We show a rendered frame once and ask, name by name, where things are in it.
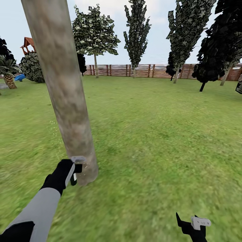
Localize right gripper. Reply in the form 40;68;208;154
176;213;208;242

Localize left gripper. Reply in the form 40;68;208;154
73;163;82;173

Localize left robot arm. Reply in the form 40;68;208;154
0;156;86;242

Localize pesticide atomizer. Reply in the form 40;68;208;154
71;173;77;185

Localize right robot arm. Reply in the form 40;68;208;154
176;213;211;242

